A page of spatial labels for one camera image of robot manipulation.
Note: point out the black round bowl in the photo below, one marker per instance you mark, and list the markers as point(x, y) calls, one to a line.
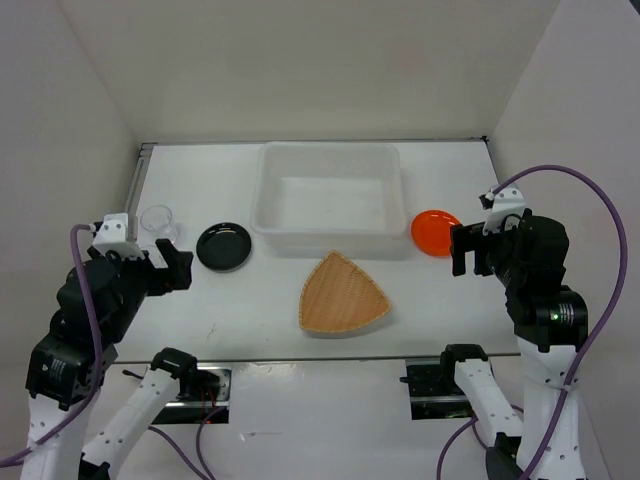
point(224, 247)

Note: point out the aluminium frame rail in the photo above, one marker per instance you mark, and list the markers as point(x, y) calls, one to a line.
point(139, 175)

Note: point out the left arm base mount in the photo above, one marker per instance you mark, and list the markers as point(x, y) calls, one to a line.
point(205, 400)

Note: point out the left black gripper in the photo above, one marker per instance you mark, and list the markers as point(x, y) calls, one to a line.
point(178, 272)

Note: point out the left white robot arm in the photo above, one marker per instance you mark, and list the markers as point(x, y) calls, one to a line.
point(97, 304)

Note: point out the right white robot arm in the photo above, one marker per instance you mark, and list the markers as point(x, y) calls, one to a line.
point(550, 325)

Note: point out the woven bamboo basket tray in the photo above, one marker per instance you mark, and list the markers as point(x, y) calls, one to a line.
point(339, 297)

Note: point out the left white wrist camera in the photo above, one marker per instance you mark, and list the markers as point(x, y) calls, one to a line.
point(118, 234)

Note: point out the clear plastic cup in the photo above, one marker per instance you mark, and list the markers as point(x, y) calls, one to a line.
point(158, 220)

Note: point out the clear plastic bin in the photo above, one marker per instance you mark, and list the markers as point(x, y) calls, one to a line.
point(314, 197)

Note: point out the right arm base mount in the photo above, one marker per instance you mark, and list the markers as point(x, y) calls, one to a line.
point(430, 397)

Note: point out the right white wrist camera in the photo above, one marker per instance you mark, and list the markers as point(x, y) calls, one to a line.
point(504, 209)

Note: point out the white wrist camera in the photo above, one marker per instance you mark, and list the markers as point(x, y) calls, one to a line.
point(118, 234)
point(504, 209)

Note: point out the orange plastic plate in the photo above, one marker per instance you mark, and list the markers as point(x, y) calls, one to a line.
point(430, 231)

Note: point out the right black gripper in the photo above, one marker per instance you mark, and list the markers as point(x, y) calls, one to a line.
point(464, 237)

